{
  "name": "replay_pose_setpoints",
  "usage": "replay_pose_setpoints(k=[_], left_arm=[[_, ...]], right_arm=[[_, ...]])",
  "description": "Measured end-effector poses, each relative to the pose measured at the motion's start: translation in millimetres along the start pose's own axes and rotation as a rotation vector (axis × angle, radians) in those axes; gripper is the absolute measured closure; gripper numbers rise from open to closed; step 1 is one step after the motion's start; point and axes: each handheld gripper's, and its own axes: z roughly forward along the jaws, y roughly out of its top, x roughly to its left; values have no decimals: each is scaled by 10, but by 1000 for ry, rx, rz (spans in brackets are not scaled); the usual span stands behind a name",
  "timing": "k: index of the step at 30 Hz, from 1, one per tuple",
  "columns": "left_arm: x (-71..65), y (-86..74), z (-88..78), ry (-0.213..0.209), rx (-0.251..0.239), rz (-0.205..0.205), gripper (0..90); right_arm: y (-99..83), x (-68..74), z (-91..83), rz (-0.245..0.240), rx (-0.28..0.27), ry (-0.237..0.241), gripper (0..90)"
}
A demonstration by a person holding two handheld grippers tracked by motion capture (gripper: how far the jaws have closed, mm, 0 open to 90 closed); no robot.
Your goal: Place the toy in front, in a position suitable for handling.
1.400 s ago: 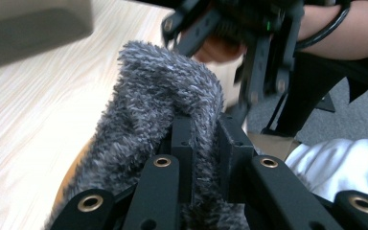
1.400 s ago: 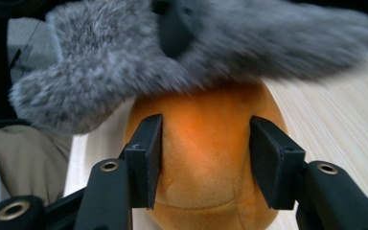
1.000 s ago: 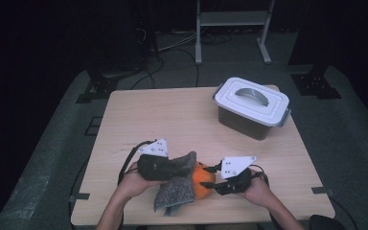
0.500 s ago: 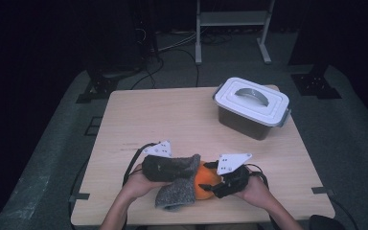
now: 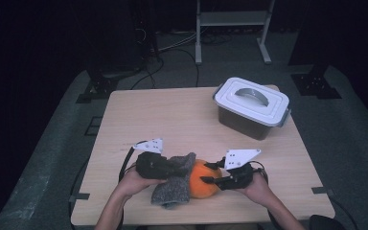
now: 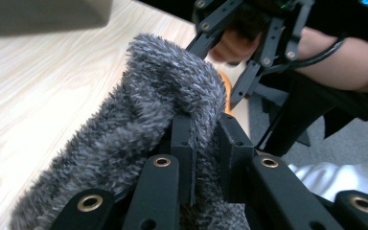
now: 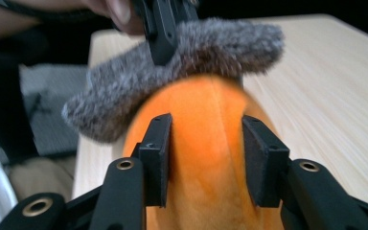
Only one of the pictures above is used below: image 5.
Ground brown clear storage box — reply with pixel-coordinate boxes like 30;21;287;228
217;106;288;142

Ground black chair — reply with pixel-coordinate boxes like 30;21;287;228
309;214;346;230

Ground grey fluffy cloth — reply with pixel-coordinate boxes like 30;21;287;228
150;152;197;210

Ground dark equipment stand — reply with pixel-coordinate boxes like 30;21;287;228
133;0;161;61

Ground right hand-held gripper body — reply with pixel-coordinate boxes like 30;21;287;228
223;149;263;191

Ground white floor cables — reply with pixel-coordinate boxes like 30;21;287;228
156;32;199;54

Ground black floor cable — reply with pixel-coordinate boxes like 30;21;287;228
69;159;90;196
159;47;200;88
329;195;360;230
130;57;166;90

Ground person's right hand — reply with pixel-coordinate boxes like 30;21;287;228
236;173;271;205

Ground right hand-held gripper cable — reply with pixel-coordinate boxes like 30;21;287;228
248;160;286;230

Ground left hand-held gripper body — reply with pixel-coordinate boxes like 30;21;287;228
133;137;173;180

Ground black stand base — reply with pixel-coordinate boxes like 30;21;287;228
290;61;343;100
76;61;142;104

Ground white lid with grey handle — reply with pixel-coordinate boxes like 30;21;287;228
213;77;291;128

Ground left hand-held gripper cable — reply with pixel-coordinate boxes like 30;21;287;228
118;140;148;184

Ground person's left hand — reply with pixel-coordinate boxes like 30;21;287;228
118;166;167;199

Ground white metal desk frame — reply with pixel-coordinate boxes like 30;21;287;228
195;0;276;65

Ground hand-held gripper cable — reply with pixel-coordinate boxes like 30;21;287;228
118;140;148;184
248;160;286;230

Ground orange plush toy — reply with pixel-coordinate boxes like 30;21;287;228
189;158;223;199

